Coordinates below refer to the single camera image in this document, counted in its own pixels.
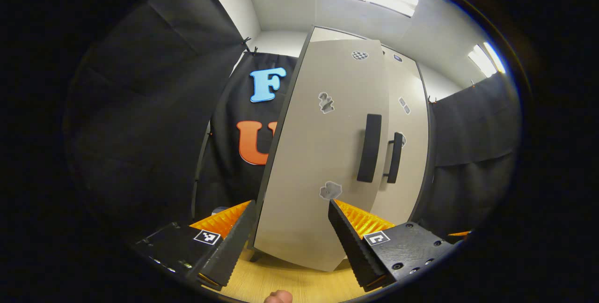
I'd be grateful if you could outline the black door handle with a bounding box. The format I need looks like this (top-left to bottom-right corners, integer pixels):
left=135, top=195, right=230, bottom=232
left=357, top=114, right=382, bottom=183
left=384, top=132, right=405, bottom=184

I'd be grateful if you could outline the white shoe cabinet door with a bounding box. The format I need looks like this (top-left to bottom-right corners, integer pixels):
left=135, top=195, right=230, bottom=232
left=253, top=38, right=391, bottom=272
left=370, top=45, right=430, bottom=226

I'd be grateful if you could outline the black backdrop cloth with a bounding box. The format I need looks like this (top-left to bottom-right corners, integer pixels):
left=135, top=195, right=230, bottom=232
left=66, top=0, right=522, bottom=243

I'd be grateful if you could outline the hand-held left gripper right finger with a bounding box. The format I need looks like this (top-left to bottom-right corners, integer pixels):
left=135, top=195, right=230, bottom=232
left=328, top=199, right=461, bottom=293

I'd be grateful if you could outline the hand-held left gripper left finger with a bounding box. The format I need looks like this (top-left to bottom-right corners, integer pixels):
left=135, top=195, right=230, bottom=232
left=133, top=200, right=258, bottom=292

